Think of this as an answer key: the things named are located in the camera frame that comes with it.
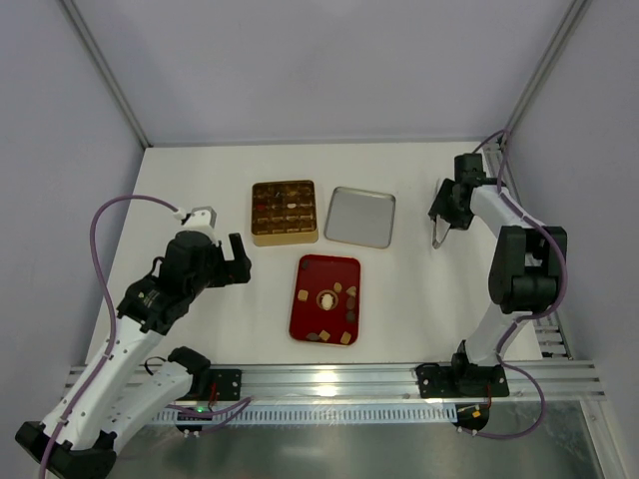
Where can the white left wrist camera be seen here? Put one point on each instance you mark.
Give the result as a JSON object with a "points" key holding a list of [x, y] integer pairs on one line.
{"points": [[201, 220]]}

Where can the metal tongs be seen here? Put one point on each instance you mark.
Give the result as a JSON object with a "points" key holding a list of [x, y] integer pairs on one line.
{"points": [[439, 234]]}

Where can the gold chocolate box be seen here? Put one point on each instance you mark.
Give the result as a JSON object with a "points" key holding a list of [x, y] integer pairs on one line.
{"points": [[284, 213]]}

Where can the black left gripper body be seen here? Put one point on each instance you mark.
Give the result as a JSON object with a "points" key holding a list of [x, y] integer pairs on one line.
{"points": [[228, 266]]}

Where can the white figurine chocolate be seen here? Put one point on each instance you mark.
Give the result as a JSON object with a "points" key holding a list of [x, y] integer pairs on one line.
{"points": [[326, 301]]}

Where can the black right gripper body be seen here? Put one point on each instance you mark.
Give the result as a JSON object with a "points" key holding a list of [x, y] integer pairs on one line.
{"points": [[447, 211]]}

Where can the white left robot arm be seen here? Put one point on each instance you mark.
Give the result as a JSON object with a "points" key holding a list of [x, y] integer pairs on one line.
{"points": [[83, 435]]}

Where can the slotted cable duct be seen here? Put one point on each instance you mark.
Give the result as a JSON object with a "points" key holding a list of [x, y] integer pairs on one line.
{"points": [[319, 414]]}

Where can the aluminium mounting rail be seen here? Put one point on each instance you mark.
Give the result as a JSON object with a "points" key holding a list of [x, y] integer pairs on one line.
{"points": [[557, 379]]}

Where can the silver tin lid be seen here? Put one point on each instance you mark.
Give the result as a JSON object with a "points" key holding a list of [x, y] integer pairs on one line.
{"points": [[360, 217]]}

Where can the red rectangular tin tray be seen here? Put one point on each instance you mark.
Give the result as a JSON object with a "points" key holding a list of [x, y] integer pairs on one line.
{"points": [[326, 274]]}

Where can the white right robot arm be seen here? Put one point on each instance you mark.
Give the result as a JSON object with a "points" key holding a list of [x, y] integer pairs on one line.
{"points": [[527, 279]]}

